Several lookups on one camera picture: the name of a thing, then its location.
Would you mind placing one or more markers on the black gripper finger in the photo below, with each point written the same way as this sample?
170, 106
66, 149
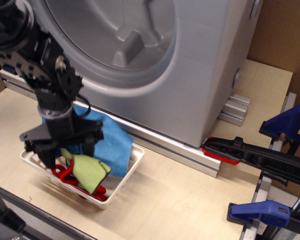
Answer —
88, 146
46, 154

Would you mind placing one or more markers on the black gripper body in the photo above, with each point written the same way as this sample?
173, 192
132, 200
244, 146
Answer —
69, 131

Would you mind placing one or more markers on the large blue cloth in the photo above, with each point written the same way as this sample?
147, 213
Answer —
115, 147

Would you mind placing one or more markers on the red cloth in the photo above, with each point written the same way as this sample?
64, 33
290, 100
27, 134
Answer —
65, 175

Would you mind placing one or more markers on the yellow-green cloth black trim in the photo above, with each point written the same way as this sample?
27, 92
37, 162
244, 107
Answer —
88, 171

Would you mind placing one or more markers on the white plastic laundry basket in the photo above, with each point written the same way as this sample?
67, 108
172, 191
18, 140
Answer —
112, 184

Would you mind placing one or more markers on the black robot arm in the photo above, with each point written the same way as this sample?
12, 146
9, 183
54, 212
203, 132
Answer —
41, 62

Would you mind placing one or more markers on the grey toy washing machine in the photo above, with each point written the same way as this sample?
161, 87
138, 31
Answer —
167, 66

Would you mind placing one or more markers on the blue clamp far left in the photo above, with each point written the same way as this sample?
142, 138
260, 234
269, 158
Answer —
9, 69

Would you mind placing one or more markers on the short aluminium extrusion piece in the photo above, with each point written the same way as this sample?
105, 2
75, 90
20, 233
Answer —
235, 109

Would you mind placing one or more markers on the black red bar clamp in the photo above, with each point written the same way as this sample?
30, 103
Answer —
273, 164

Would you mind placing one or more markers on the blue Irwin clamp upper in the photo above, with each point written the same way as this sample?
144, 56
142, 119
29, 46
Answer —
287, 122

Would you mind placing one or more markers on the black table frame bar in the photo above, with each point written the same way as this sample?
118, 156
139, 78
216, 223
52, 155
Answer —
21, 220

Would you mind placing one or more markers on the aluminium extrusion rail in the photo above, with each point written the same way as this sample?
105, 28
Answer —
190, 156

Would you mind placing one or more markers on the blue clamp handle lower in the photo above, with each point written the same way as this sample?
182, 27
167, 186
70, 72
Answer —
269, 212

